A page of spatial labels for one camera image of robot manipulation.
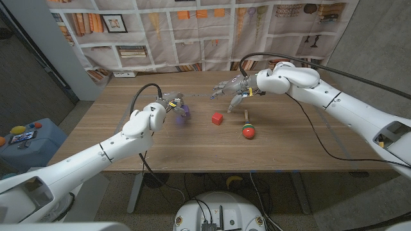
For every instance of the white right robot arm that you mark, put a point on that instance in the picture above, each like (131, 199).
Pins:
(346, 109)

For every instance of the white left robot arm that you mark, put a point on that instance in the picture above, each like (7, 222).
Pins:
(96, 160)

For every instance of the orange toy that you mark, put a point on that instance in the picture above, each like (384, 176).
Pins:
(2, 141)

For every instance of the red green wooden maraca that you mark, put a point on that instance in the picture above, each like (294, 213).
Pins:
(248, 131)

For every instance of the black round floor fan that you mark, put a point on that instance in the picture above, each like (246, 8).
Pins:
(157, 179)

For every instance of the red magnetic cube block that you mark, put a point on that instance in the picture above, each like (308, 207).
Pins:
(217, 118)

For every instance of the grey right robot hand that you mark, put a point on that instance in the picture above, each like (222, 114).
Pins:
(239, 86)

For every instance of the black smartphone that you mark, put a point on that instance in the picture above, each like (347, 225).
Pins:
(22, 137)

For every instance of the printed bookshelf backdrop cloth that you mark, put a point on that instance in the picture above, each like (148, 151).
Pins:
(205, 38)

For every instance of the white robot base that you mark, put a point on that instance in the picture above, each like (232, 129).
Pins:
(224, 208)

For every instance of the grey table leg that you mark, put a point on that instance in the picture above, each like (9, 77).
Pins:
(135, 192)
(300, 192)

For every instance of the white power strip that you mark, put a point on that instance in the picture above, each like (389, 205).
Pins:
(124, 74)

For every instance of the yellow banana toy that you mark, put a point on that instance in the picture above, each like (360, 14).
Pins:
(233, 179)

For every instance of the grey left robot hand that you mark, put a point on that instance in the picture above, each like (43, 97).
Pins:
(171, 101)

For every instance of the blue-grey ottoman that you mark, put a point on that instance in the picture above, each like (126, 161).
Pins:
(38, 150)

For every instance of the purple magnetic cube block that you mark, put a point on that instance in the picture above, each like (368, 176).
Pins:
(186, 109)

